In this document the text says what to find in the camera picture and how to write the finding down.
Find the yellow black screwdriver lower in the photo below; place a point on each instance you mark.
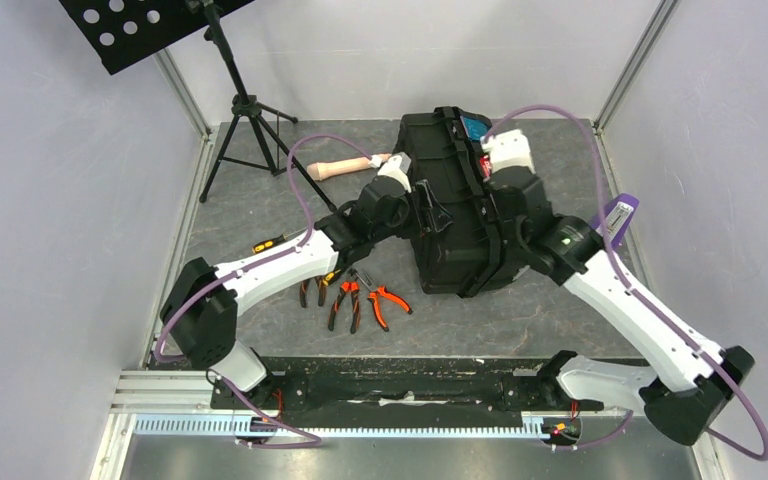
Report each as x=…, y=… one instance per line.
x=329, y=278

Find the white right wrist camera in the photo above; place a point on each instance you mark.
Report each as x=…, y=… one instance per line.
x=507, y=149

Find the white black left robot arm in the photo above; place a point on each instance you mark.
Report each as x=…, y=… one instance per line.
x=200, y=313

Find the black plastic toolbox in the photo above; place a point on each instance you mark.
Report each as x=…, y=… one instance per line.
x=470, y=257

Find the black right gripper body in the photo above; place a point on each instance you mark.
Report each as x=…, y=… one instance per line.
x=490, y=183

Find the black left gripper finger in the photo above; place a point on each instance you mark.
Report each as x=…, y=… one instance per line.
x=423, y=209
x=438, y=219

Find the yellow black screwdriver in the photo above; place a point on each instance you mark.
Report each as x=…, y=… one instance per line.
x=269, y=243
x=329, y=278

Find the black tripod music stand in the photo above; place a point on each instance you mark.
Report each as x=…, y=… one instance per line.
x=123, y=33

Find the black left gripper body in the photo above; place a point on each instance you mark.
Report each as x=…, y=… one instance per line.
x=406, y=221

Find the beige wooden handle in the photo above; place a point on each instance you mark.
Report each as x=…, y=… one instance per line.
x=321, y=171

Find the orange cutting pliers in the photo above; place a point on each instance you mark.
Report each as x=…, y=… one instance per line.
x=379, y=292

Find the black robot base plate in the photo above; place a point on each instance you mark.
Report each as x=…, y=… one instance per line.
x=407, y=392

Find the purple plastic scraper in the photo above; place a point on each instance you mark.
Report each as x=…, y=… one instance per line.
x=618, y=216

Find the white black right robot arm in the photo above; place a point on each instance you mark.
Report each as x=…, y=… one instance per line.
x=687, y=380

